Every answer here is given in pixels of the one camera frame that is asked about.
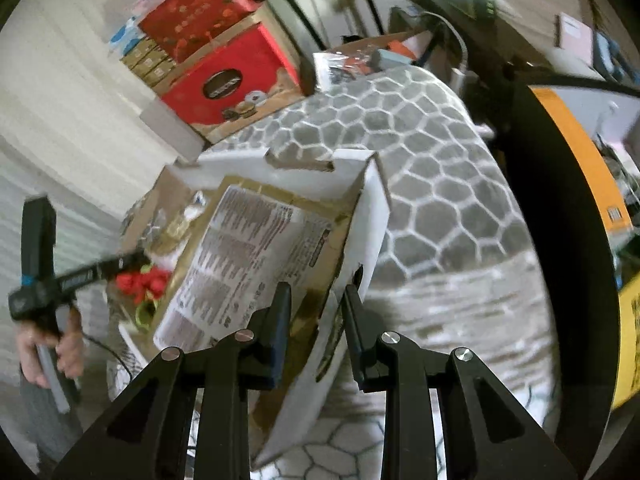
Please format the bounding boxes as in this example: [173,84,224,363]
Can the person's left hand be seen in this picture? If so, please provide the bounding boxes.
[14,304,85,390]

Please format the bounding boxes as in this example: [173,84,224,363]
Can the white cardboard box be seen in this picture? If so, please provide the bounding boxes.
[151,146,394,472]

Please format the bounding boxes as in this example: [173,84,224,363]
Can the stack of tan small boxes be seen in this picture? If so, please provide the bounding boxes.
[119,35,177,87]

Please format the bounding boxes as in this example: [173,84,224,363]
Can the black curved frame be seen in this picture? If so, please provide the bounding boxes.
[492,67,623,480]

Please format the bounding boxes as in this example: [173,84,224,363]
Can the pink notebook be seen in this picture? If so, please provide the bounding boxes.
[554,11,596,52]

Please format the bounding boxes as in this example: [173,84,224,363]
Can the person's left forearm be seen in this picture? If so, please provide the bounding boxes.
[19,367,87,468]

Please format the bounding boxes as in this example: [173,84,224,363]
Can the orange cardboard box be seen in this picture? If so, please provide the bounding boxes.
[530,86,635,233]

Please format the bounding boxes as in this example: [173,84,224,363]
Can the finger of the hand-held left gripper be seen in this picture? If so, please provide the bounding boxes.
[62,252,152,288]

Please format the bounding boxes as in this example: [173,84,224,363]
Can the red artificial flowers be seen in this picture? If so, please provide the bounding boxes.
[115,266,173,306]

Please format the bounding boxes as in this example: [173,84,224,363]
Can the blue white tissue pack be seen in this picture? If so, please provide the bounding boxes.
[107,16,148,57]

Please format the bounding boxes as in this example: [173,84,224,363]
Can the white cable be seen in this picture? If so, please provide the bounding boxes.
[425,10,478,92]

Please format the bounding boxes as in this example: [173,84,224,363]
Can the black cable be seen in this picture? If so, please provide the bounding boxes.
[82,332,138,378]

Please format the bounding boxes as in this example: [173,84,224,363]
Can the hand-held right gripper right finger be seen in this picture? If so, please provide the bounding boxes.
[344,284,577,480]

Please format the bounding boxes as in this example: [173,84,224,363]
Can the grey honeycomb patterned blanket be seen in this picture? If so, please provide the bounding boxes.
[107,64,562,480]

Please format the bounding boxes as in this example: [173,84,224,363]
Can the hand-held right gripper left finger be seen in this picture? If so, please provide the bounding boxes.
[52,281,292,480]

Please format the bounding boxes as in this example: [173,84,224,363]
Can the red floral gift box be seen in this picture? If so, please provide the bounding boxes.
[136,0,262,64]

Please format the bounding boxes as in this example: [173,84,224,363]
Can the yellow box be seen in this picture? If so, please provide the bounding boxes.
[611,276,640,411]

